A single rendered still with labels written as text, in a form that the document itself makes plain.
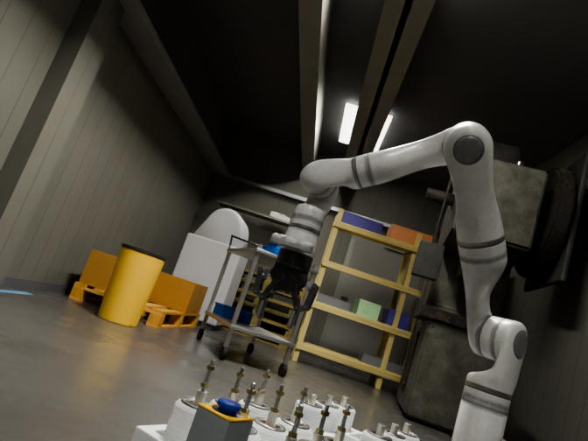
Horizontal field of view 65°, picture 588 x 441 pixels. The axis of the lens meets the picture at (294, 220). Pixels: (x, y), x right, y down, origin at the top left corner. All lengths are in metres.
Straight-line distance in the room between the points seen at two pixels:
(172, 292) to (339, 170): 4.16
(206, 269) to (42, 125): 2.91
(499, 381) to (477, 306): 0.15
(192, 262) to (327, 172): 5.02
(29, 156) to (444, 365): 3.47
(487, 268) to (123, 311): 3.25
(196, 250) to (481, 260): 5.16
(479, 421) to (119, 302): 3.20
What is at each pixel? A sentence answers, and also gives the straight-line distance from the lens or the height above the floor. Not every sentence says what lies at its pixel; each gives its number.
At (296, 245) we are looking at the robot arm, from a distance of 0.93.
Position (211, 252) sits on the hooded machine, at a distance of 5.90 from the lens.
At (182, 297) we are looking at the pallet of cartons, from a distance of 5.00.
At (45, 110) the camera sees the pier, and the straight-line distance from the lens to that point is 3.76.
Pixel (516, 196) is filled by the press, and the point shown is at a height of 2.05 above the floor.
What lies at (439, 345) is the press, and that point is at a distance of 4.06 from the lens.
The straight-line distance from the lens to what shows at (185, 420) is 1.05.
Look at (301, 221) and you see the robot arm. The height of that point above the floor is 0.68.
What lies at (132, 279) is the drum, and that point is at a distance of 3.88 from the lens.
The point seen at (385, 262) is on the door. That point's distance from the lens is 7.80.
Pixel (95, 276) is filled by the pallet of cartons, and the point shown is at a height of 0.25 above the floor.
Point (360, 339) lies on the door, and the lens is 7.69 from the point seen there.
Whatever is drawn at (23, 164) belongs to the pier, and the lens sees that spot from 3.68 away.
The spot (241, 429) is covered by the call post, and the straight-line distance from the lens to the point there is 0.81.
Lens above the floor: 0.50
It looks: 11 degrees up
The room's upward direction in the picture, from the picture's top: 19 degrees clockwise
